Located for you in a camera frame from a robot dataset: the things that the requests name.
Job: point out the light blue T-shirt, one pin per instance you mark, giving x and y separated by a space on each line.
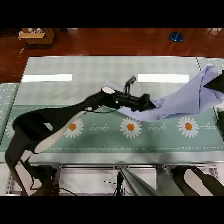
186 100

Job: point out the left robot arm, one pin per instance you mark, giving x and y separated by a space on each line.
50 120

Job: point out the silver frame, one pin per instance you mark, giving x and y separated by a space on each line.
146 183

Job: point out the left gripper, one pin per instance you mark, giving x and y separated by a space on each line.
135 101

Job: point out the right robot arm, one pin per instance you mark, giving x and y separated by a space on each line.
200 180

